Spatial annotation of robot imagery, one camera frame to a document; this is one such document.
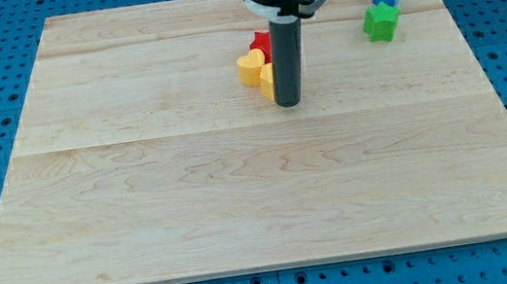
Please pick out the red star block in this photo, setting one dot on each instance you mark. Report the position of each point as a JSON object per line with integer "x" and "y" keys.
{"x": 262, "y": 42}

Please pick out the light wooden board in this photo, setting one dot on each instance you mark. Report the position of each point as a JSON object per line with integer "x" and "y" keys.
{"x": 140, "y": 158}

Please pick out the green star block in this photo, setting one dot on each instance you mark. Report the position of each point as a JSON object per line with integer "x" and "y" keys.
{"x": 380, "y": 22}

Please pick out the yellow hexagon block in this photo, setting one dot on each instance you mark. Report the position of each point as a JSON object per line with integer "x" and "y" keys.
{"x": 267, "y": 82}

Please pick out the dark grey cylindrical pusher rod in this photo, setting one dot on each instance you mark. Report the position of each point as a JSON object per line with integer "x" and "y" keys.
{"x": 286, "y": 62}

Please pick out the yellow heart block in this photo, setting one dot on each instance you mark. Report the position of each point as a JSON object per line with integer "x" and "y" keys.
{"x": 249, "y": 67}

